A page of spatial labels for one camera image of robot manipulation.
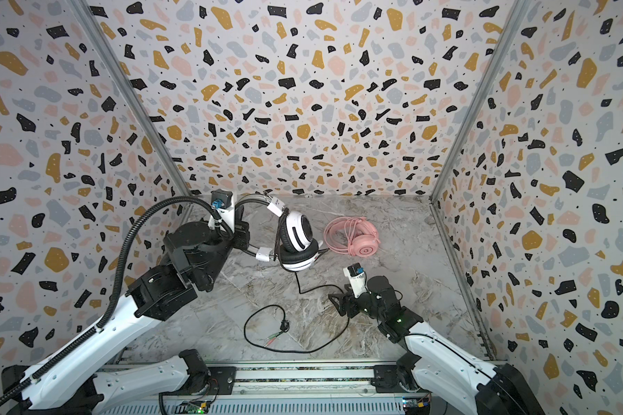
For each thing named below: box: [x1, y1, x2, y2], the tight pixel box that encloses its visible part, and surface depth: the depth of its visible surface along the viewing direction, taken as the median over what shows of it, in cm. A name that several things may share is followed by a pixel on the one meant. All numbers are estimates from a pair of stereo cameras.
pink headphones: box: [323, 216, 381, 259], surface depth 102 cm
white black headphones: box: [234, 192, 323, 273], surface depth 59 cm
